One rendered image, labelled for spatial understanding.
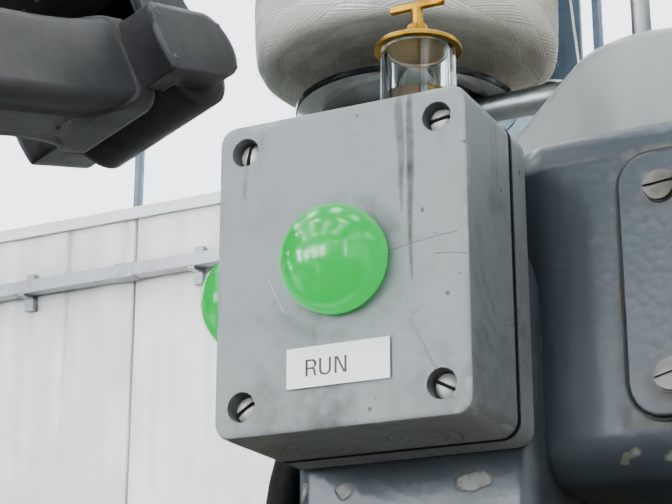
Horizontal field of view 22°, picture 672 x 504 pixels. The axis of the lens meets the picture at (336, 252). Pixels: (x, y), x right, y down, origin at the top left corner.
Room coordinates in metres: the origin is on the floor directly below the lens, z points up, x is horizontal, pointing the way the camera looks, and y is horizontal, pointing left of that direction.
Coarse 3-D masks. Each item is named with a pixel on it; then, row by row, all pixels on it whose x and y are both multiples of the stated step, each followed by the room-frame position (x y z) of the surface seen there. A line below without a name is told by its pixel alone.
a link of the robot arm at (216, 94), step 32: (0, 0) 0.80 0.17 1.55; (32, 0) 0.81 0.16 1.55; (64, 0) 0.82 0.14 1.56; (96, 0) 0.83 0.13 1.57; (128, 0) 0.88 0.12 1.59; (160, 0) 0.85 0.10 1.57; (160, 96) 0.85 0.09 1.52; (192, 96) 0.85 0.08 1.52; (128, 128) 0.87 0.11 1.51; (160, 128) 0.87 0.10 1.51; (96, 160) 0.89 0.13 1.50; (128, 160) 0.90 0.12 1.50
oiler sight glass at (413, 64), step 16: (384, 48) 0.51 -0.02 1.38; (400, 48) 0.50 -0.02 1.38; (416, 48) 0.50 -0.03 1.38; (432, 48) 0.50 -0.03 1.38; (448, 48) 0.51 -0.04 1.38; (384, 64) 0.51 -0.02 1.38; (400, 64) 0.50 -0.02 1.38; (416, 64) 0.50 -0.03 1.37; (432, 64) 0.50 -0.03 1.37; (448, 64) 0.51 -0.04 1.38; (384, 80) 0.51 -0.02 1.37; (400, 80) 0.50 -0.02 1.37; (416, 80) 0.50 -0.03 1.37; (432, 80) 0.50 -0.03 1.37; (448, 80) 0.51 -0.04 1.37; (384, 96) 0.51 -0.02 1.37
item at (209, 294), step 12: (216, 264) 0.46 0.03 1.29; (216, 276) 0.46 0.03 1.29; (204, 288) 0.46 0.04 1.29; (216, 288) 0.46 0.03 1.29; (204, 300) 0.46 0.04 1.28; (216, 300) 0.46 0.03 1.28; (204, 312) 0.46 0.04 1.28; (216, 312) 0.46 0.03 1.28; (216, 324) 0.46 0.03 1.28; (216, 336) 0.47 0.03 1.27
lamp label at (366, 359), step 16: (288, 352) 0.44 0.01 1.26; (304, 352) 0.44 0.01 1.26; (320, 352) 0.44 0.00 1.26; (336, 352) 0.43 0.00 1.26; (352, 352) 0.43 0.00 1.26; (368, 352) 0.43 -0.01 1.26; (384, 352) 0.43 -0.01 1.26; (288, 368) 0.44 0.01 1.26; (304, 368) 0.44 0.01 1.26; (320, 368) 0.44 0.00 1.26; (336, 368) 0.43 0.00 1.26; (352, 368) 0.43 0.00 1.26; (368, 368) 0.43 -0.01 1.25; (384, 368) 0.43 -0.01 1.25; (288, 384) 0.44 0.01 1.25; (304, 384) 0.44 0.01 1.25; (320, 384) 0.44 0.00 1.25
